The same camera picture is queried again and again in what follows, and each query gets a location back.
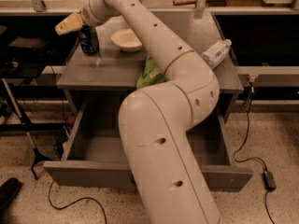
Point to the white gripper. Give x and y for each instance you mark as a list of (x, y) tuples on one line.
[(89, 16)]

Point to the blue pepsi can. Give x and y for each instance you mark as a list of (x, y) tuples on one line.
[(88, 40)]

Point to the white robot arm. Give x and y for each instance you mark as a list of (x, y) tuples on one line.
[(153, 121)]

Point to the open grey top drawer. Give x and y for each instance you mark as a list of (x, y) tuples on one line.
[(94, 155)]

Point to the dark box on shelf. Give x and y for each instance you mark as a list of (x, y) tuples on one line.
[(33, 43)]

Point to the white bowl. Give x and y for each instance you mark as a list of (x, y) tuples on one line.
[(126, 40)]

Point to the grey cabinet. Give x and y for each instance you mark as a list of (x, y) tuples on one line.
[(111, 69)]

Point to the green chip bag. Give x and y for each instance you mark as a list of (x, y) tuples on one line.
[(150, 74)]

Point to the wooden stick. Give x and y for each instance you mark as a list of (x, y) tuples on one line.
[(183, 2)]

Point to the black tripod stand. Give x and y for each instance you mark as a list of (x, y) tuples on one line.
[(38, 156)]

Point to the clear plastic water bottle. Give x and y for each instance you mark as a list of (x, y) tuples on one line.
[(216, 53)]

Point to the black shoe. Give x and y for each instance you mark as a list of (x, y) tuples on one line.
[(8, 191)]

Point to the black power adapter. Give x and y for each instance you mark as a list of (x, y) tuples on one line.
[(269, 180)]

